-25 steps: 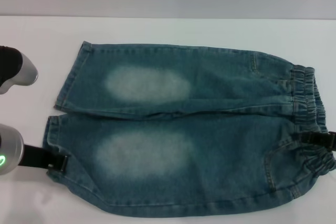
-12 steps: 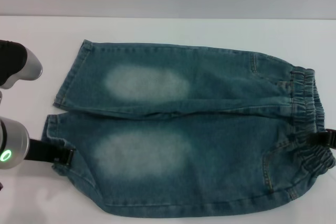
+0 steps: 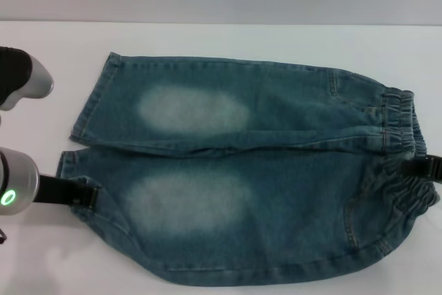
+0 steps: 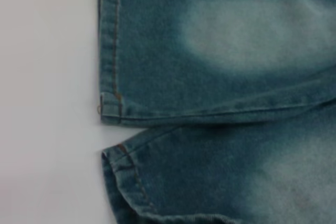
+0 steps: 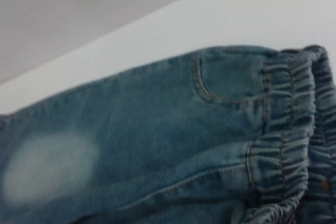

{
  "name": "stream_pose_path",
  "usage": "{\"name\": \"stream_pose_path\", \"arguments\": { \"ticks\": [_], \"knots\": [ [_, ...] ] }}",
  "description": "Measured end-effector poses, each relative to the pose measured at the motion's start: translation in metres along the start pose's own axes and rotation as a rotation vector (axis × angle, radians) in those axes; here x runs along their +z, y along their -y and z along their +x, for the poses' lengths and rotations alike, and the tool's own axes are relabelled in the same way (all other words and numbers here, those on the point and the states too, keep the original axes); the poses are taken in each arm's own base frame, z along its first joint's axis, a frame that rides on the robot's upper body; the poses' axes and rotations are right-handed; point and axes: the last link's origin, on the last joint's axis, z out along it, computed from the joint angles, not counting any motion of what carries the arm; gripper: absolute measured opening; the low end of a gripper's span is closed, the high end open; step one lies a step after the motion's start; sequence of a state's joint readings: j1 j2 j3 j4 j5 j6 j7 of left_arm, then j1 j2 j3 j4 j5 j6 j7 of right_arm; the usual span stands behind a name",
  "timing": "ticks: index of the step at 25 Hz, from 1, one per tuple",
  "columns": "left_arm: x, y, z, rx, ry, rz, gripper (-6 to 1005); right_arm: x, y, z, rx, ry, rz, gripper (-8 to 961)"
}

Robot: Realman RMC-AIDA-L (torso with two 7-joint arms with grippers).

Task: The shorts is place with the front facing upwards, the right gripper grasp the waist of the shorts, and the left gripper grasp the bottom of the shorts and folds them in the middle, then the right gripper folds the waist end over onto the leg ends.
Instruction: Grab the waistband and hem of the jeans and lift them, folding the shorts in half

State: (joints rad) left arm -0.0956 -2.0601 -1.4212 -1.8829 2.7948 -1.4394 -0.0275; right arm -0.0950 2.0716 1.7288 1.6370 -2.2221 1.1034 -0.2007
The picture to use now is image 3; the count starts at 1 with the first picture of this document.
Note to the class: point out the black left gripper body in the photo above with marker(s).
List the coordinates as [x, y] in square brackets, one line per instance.
[58, 189]

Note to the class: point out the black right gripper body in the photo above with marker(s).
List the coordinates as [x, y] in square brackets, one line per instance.
[435, 169]

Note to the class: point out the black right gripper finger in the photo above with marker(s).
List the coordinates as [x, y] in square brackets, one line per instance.
[416, 168]

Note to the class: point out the blue denim shorts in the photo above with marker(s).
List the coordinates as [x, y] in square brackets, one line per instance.
[276, 188]

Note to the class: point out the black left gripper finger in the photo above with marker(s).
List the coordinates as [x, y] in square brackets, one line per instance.
[94, 196]

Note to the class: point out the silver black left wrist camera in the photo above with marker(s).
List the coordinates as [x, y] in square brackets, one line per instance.
[20, 74]

